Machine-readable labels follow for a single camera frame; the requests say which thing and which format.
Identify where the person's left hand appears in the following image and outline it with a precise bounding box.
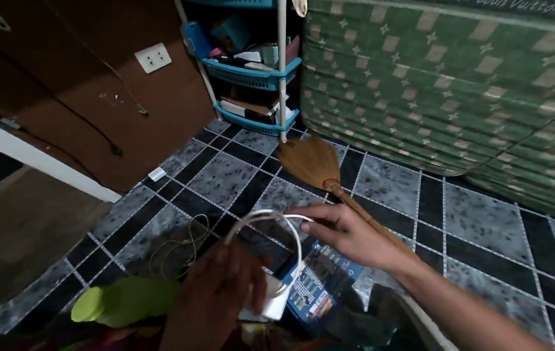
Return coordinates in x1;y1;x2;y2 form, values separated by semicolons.
176;240;274;328

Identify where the person's right hand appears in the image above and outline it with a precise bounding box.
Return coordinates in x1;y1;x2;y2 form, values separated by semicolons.
284;203;417;275

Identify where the person's left forearm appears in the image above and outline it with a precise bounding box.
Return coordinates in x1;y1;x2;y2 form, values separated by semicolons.
159;309;239;351

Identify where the person's right forearm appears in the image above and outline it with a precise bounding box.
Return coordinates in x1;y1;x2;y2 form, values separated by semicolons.
394;249;555;351

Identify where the white box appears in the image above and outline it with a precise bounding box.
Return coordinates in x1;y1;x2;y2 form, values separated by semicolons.
237;273;296;322

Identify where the straw broom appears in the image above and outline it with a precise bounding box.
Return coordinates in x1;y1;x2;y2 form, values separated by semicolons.
277;133;417;258

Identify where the blue printed box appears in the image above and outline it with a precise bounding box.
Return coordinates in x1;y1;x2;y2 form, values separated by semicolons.
277;239;365;337

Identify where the dark translucent plastic bag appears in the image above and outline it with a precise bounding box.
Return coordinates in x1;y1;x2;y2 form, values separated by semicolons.
326;283;458;351

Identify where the lime green soft object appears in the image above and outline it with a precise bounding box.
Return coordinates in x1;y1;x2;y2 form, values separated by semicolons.
71;276;182;328

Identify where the person's body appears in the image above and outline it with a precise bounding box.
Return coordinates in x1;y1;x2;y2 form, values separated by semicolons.
0;319;346;351

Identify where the blue basket shelf rack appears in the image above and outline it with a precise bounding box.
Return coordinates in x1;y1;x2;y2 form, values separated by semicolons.
174;0;302;143

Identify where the green patterned mattress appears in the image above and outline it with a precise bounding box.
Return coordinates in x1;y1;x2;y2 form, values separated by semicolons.
300;0;555;230

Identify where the thin beige cable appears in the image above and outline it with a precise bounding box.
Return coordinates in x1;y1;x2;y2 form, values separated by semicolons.
149;214;210;281

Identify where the black cable with plug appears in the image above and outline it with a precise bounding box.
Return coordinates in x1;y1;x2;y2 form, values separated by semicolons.
0;22;123;157

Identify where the thin cable with connector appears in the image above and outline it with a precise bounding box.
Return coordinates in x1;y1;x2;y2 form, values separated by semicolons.
44;0;148;117

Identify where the white wall socket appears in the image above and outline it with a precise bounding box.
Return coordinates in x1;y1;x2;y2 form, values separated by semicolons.
134;42;173;75

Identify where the white door frame bar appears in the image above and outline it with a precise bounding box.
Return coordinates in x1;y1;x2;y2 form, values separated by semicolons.
0;108;122;204

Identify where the dark cable with white connector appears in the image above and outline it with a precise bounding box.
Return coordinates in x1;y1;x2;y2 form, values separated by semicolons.
0;101;129;195

